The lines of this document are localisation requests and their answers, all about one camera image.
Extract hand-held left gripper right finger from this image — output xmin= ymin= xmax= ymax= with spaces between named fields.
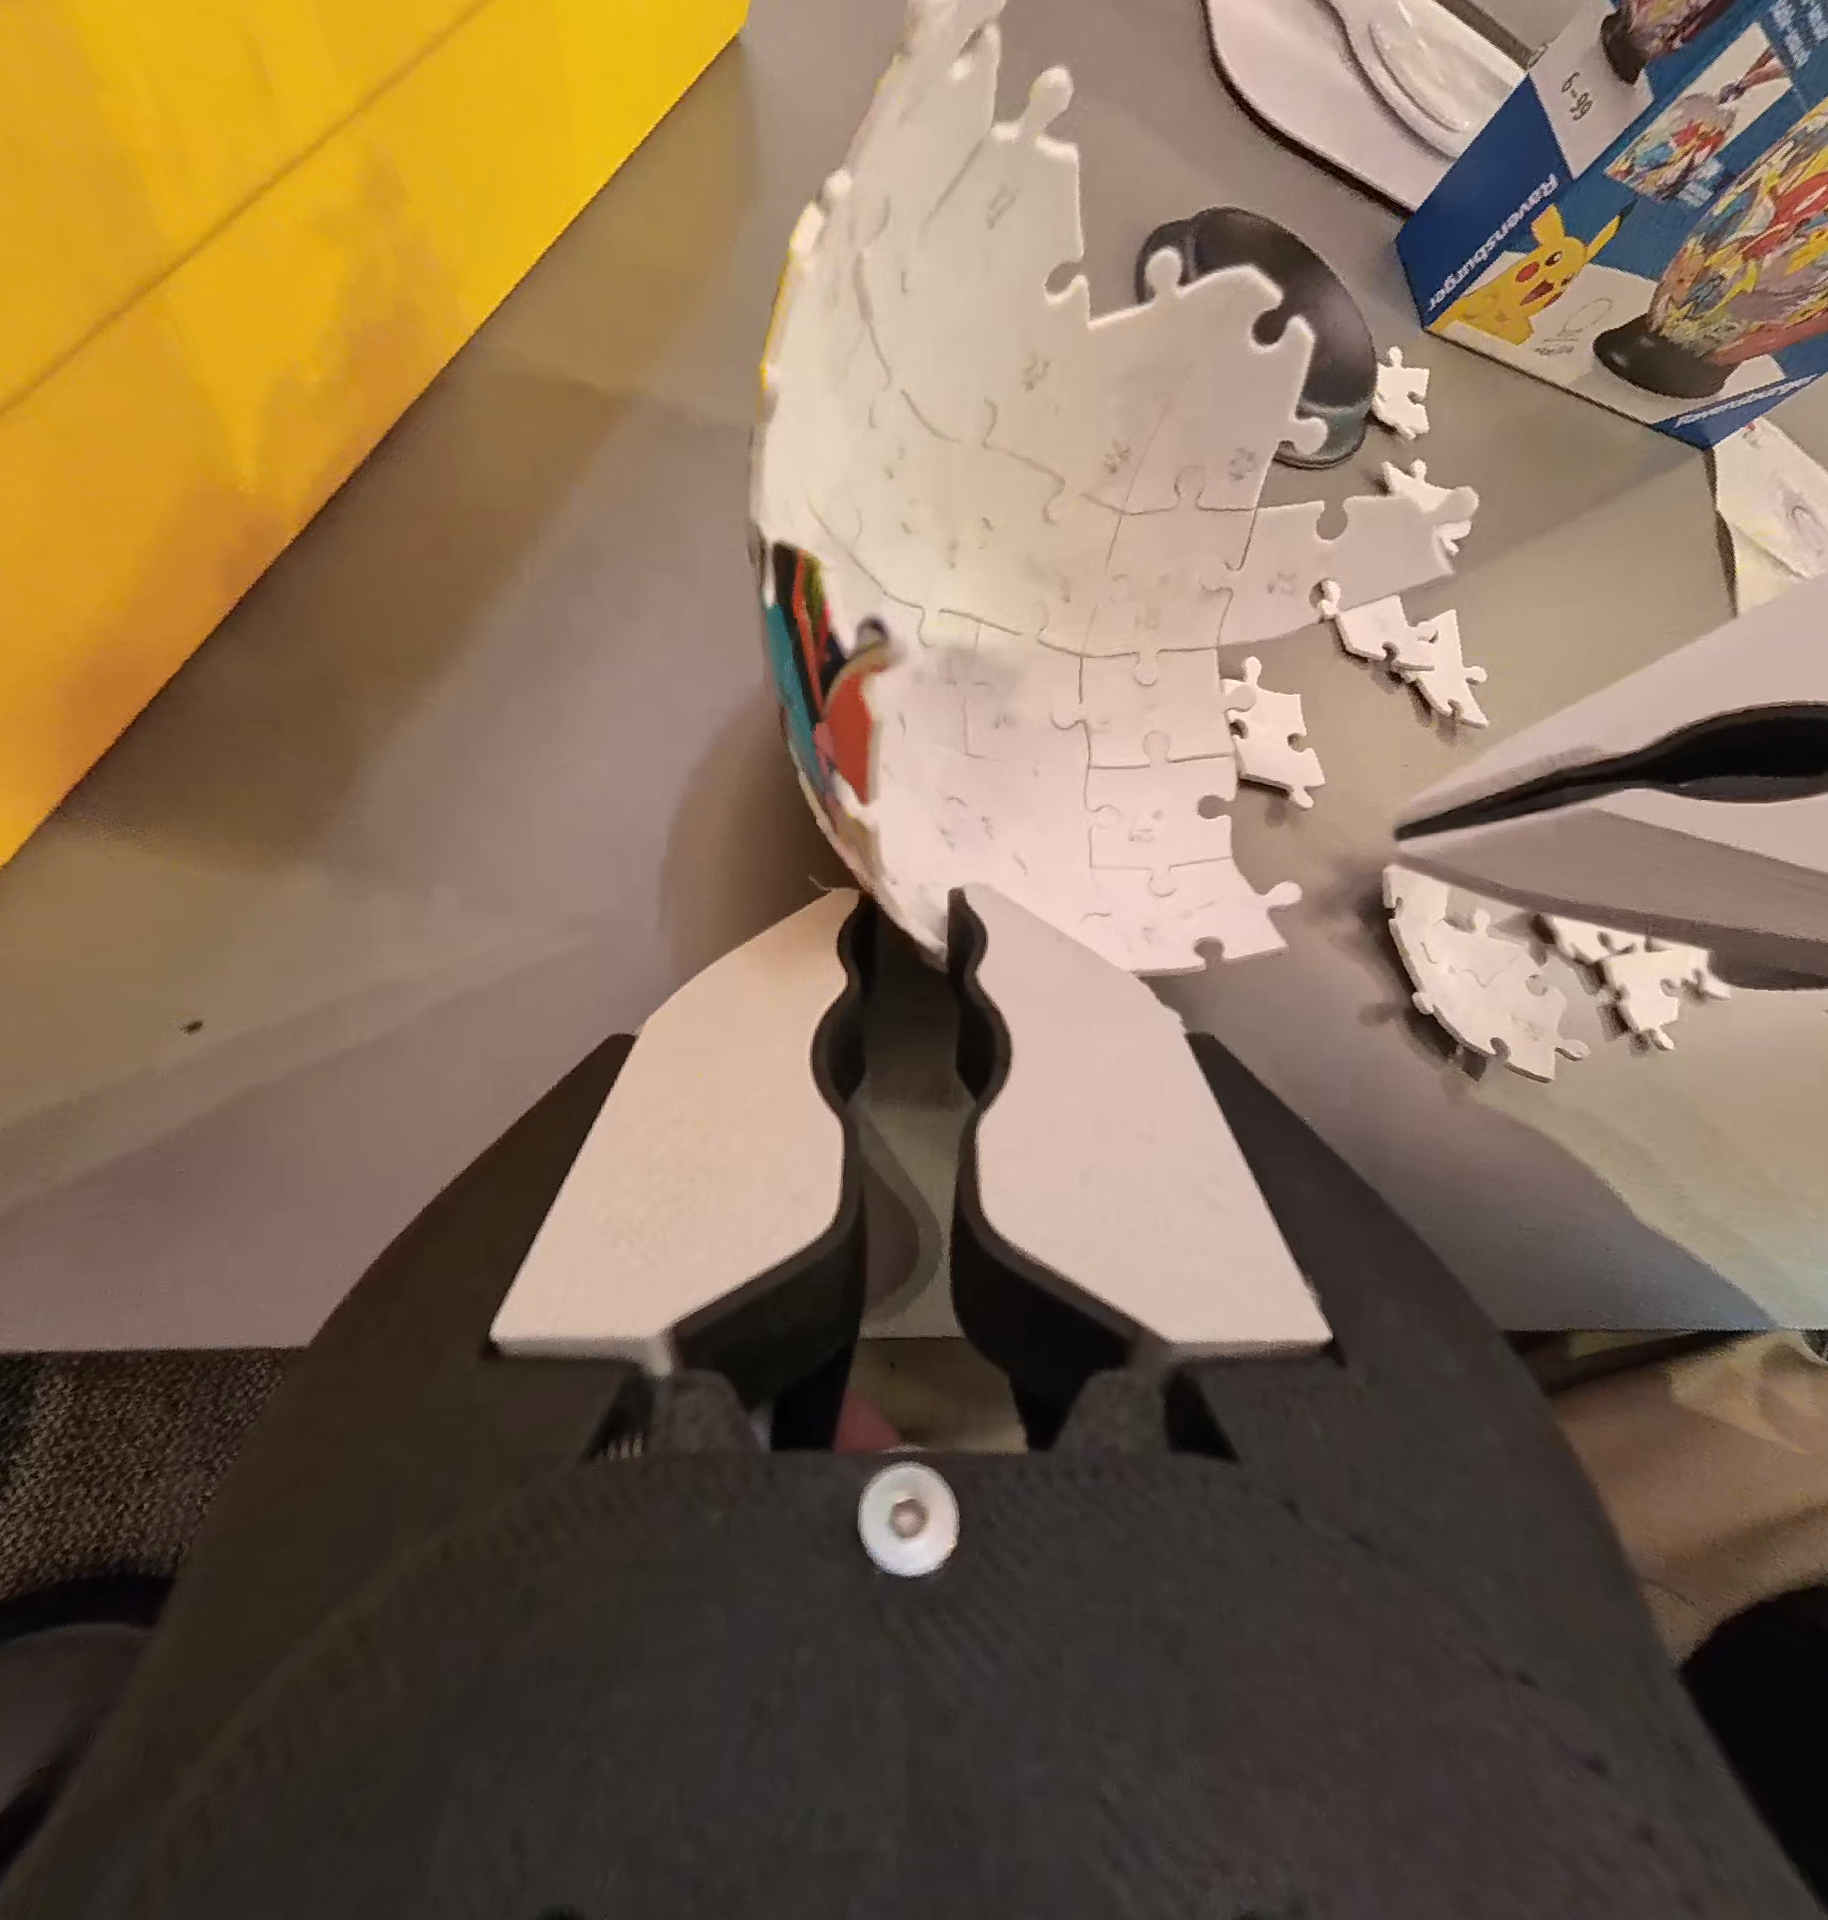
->
xmin=952 ymin=887 xmax=1333 ymax=1448

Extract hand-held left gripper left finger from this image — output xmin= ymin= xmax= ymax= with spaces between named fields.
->
xmin=492 ymin=897 xmax=880 ymax=1448

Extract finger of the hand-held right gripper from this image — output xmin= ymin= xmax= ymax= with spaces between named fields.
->
xmin=1391 ymin=801 xmax=1828 ymax=983
xmin=1393 ymin=556 xmax=1828 ymax=842

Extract white puzzle ball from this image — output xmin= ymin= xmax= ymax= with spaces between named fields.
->
xmin=751 ymin=0 xmax=1479 ymax=976

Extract curved white puzzle fragment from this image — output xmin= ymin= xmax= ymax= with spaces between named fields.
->
xmin=1379 ymin=867 xmax=1591 ymax=1081

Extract blue puzzle box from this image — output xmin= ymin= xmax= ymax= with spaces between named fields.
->
xmin=1397 ymin=0 xmax=1828 ymax=444

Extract white paper leaflet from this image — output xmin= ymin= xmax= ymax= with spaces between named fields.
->
xmin=1709 ymin=419 xmax=1828 ymax=616

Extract black round stand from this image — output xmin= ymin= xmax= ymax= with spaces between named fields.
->
xmin=1137 ymin=210 xmax=1379 ymax=468

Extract beige trousers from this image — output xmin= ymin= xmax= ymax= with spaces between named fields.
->
xmin=1544 ymin=1325 xmax=1828 ymax=1644

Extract clear plastic holder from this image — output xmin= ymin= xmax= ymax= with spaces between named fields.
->
xmin=1356 ymin=0 xmax=1531 ymax=151

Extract white flat mat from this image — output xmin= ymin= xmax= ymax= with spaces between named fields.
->
xmin=1207 ymin=0 xmax=1545 ymax=212

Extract black garment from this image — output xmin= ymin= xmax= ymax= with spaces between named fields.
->
xmin=1679 ymin=1580 xmax=1828 ymax=1920

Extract yellow plastic bin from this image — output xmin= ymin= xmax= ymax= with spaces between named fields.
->
xmin=0 ymin=0 xmax=751 ymax=916

